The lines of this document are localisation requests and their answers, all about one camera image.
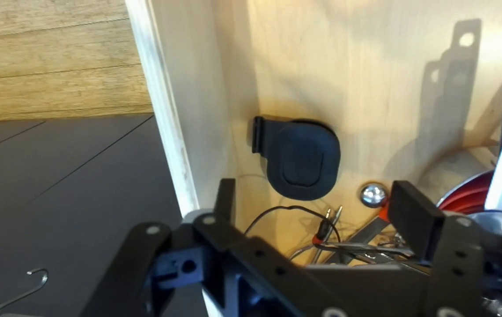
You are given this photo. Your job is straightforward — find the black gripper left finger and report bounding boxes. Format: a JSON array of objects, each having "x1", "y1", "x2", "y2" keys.
[{"x1": 79, "y1": 177, "x2": 345, "y2": 317}]

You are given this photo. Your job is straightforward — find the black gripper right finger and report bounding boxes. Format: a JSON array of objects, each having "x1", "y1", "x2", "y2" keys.
[{"x1": 387, "y1": 179, "x2": 502, "y2": 317}]

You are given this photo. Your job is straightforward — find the dark counter base cabinet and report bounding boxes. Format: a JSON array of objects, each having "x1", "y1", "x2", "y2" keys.
[{"x1": 0, "y1": 112, "x2": 185, "y2": 317}]

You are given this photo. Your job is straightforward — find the red nested measuring cups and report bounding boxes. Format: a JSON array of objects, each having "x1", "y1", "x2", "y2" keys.
[{"x1": 435, "y1": 168, "x2": 502, "y2": 220}]

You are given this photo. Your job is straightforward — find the wide steel measuring cup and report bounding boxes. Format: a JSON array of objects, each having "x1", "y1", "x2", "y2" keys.
[{"x1": 415, "y1": 146, "x2": 498, "y2": 204}]

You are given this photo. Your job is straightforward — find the thin black clip cable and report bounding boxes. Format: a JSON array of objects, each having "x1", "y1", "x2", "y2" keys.
[{"x1": 241, "y1": 202, "x2": 347, "y2": 246}]

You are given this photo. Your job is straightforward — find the thin metal wire hook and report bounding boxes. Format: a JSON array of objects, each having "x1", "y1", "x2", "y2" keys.
[{"x1": 0, "y1": 265, "x2": 51, "y2": 317}]

